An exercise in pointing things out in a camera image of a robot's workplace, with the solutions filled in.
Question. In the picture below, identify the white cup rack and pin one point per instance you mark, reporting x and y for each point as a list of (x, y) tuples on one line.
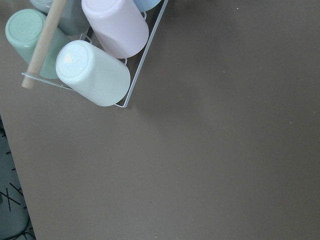
[(135, 63)]

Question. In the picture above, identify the white cup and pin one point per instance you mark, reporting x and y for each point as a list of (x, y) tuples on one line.
[(93, 73)]

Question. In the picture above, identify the pink cup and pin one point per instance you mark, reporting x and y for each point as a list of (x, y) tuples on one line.
[(118, 25)]

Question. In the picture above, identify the blue cup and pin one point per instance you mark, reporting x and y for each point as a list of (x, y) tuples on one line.
[(146, 5)]

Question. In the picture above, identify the grey cup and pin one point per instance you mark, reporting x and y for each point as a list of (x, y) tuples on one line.
[(72, 21)]

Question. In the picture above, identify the mint green cup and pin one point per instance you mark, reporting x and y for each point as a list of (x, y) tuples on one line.
[(23, 30)]

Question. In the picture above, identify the wooden rack handle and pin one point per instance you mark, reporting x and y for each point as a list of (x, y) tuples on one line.
[(44, 43)]

